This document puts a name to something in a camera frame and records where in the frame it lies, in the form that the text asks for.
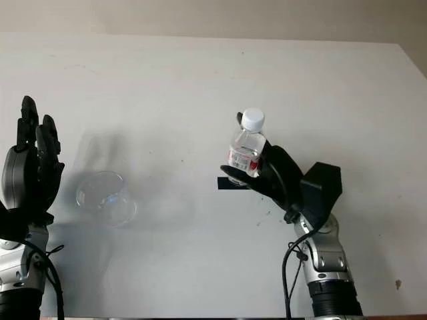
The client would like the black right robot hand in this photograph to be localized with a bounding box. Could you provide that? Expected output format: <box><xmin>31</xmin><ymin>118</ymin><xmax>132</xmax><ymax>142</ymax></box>
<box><xmin>220</xmin><ymin>112</ymin><xmax>306</xmax><ymax>223</ymax></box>

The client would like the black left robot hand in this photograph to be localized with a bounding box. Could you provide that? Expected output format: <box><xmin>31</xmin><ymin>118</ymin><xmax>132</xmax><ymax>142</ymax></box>
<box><xmin>0</xmin><ymin>95</ymin><xmax>65</xmax><ymax>231</ymax></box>

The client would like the clear plastic water bottle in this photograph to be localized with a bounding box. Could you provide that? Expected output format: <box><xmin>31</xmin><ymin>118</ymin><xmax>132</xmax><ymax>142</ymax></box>
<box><xmin>228</xmin><ymin>107</ymin><xmax>268</xmax><ymax>179</ymax></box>

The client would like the black tape strip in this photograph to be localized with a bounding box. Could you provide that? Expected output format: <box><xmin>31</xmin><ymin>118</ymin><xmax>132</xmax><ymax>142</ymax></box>
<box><xmin>217</xmin><ymin>176</ymin><xmax>254</xmax><ymax>191</ymax></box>

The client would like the clear glass bowl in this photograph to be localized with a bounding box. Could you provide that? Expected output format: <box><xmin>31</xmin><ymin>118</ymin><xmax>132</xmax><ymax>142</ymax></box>
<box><xmin>75</xmin><ymin>170</ymin><xmax>138</xmax><ymax>229</ymax></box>

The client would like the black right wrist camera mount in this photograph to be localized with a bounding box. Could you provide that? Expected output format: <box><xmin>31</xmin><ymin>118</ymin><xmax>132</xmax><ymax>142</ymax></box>
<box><xmin>299</xmin><ymin>161</ymin><xmax>344</xmax><ymax>228</ymax></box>

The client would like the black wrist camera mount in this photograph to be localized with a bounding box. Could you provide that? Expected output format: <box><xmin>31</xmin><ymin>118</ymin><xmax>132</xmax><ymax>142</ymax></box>
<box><xmin>0</xmin><ymin>199</ymin><xmax>30</xmax><ymax>243</ymax></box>
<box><xmin>299</xmin><ymin>161</ymin><xmax>344</xmax><ymax>228</ymax></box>

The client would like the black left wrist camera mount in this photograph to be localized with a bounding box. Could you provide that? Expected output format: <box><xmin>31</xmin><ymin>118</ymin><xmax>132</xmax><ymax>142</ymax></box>
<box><xmin>0</xmin><ymin>199</ymin><xmax>30</xmax><ymax>243</ymax></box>

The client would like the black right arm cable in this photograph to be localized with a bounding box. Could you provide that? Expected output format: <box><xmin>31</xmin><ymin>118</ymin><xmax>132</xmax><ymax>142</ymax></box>
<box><xmin>282</xmin><ymin>213</ymin><xmax>330</xmax><ymax>320</ymax></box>

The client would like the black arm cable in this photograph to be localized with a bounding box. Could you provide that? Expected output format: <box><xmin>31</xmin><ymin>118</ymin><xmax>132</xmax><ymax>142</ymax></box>
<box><xmin>25</xmin><ymin>239</ymin><xmax>66</xmax><ymax>320</ymax></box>
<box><xmin>282</xmin><ymin>213</ymin><xmax>330</xmax><ymax>320</ymax></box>

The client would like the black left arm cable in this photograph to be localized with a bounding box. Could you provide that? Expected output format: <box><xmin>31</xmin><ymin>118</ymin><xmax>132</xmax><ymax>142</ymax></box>
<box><xmin>25</xmin><ymin>239</ymin><xmax>66</xmax><ymax>320</ymax></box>

